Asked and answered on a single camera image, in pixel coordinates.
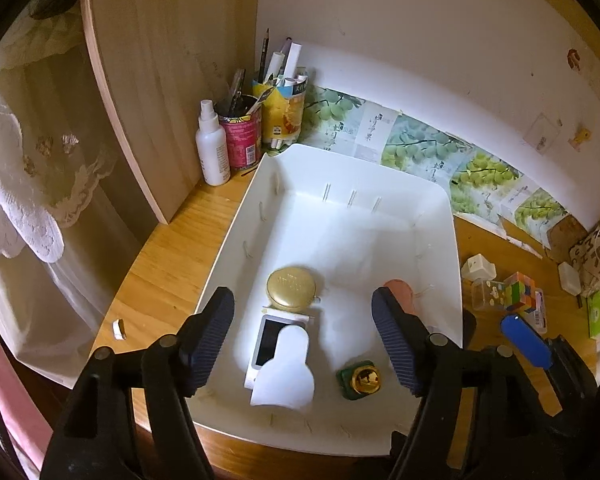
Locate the white rounded plastic case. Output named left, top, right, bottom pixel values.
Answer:
left=557, top=261, right=583, bottom=296

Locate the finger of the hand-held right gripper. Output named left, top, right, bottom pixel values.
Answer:
left=500, top=314, right=553, bottom=368
left=461, top=310, right=478, bottom=351

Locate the red can pen holder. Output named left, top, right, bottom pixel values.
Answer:
left=219, top=107, right=263, bottom=171

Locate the yellow can pen holder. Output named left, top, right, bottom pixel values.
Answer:
left=260, top=67, right=308, bottom=153

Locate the thick white marker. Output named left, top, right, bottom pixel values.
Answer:
left=282, top=42, right=303, bottom=86

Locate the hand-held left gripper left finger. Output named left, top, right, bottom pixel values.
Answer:
left=40, top=286, right=236, bottom=480

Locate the white plastic storage bin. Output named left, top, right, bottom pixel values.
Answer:
left=192, top=143, right=463, bottom=453

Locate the printed fabric bag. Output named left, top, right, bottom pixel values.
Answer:
left=567, top=210, right=600, bottom=298

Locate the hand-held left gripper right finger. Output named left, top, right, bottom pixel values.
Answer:
left=371, top=287, right=531, bottom=480

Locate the dark pencil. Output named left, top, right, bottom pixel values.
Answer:
left=260, top=27, right=271, bottom=81

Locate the brown printed cardboard piece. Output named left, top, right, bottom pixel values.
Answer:
left=545, top=215, right=588, bottom=263

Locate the translucent square sticker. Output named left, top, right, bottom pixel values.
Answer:
left=523, top=112, right=563, bottom=153

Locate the white handheld digital device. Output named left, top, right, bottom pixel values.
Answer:
left=243, top=312, right=321, bottom=391

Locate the white plastic gadget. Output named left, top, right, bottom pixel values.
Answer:
left=250, top=325, right=316, bottom=409

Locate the clear plastic box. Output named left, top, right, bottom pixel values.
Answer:
left=522, top=287, right=548, bottom=335

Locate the thin white marker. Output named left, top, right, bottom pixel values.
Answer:
left=267, top=52, right=286, bottom=83

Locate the wooden desk hutch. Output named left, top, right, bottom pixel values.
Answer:
left=80, top=0, right=263, bottom=226

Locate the green bottle with gold cap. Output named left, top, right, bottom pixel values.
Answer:
left=336, top=360, right=381, bottom=401

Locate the white charger block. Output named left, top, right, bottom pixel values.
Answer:
left=461, top=254, right=497, bottom=281

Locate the clear acrylic block with stickers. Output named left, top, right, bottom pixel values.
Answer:
left=471, top=279, right=506, bottom=311

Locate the colourful puzzle cube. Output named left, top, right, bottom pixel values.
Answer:
left=495, top=271, right=538, bottom=313

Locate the white spray bottle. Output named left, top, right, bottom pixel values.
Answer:
left=195, top=99, right=231, bottom=187

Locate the white lace curtain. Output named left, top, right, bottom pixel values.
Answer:
left=0, top=0, right=131, bottom=376

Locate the gold round compact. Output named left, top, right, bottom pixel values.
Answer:
left=266, top=266, right=321, bottom=312

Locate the pink cloth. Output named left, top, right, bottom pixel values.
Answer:
left=0, top=300, right=56, bottom=461

